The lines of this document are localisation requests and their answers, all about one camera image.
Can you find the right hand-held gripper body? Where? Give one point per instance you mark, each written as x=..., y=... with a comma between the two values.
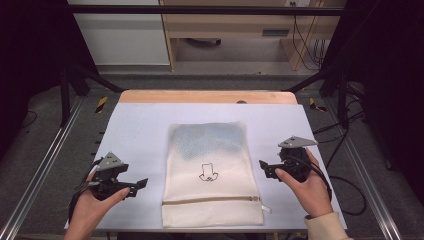
x=295, y=163

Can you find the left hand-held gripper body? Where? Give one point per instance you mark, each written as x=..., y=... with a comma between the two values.
x=108, y=181

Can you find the white mesh laundry bag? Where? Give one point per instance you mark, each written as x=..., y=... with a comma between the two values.
x=210, y=203

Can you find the person's left hand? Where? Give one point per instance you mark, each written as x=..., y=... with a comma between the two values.
x=88, y=208

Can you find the person's right hand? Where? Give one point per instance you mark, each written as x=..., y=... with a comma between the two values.
x=310, y=196

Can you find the white table mat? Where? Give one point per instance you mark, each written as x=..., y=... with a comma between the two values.
x=140, y=133

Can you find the black metal stand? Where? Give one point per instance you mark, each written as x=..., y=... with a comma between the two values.
x=342, y=100
x=65, y=100

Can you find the wooden table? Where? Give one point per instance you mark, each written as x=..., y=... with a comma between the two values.
x=200, y=96

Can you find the black curtain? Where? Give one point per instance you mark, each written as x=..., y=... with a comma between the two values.
x=390, y=83
x=30, y=60

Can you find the white cabinet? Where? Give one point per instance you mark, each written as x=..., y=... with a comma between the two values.
x=123, y=40

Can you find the light wooden desk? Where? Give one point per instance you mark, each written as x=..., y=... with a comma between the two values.
x=233, y=23

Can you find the aluminium rail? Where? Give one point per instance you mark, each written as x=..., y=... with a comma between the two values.
x=43, y=156
x=366, y=173

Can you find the black horizontal frame bar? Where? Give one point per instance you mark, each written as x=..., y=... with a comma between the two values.
x=200, y=10

